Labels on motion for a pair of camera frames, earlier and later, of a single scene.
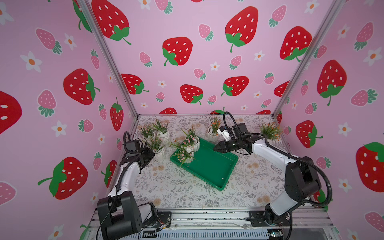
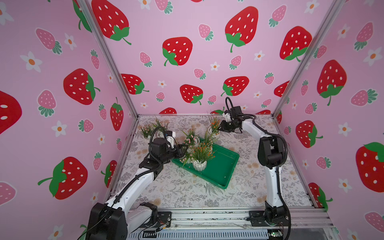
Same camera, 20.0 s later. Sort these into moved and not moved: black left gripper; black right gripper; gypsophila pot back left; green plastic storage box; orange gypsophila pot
Moved: black right gripper; black left gripper
Not moved: orange gypsophila pot; gypsophila pot back left; green plastic storage box
